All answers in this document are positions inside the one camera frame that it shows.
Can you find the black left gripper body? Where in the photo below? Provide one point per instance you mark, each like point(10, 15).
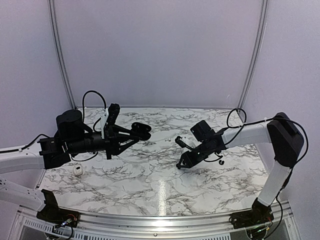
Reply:
point(79, 145)

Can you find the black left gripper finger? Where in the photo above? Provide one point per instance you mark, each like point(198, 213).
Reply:
point(125, 145)
point(121, 133)

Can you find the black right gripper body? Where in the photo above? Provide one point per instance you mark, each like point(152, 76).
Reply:
point(205, 151)

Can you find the black earbud charging case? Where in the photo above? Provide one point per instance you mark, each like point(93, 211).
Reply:
point(141, 130)

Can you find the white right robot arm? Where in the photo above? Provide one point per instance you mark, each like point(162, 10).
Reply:
point(287, 138)

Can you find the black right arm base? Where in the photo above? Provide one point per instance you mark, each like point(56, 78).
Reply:
point(257, 215)

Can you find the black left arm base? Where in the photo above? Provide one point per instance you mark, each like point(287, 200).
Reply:
point(54, 214)

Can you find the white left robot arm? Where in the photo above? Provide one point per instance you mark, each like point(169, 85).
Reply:
point(53, 152)

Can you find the white earbud charging case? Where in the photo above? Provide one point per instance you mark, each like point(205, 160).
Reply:
point(77, 170)

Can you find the right aluminium wall post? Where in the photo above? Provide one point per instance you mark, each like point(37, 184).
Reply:
point(255, 53)

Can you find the aluminium wall post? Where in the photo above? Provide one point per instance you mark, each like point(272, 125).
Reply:
point(59, 53)
point(255, 53)

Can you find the aluminium front rail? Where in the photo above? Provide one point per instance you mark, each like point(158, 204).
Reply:
point(101, 226)

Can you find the left aluminium wall post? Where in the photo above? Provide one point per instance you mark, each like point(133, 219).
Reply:
point(59, 53)

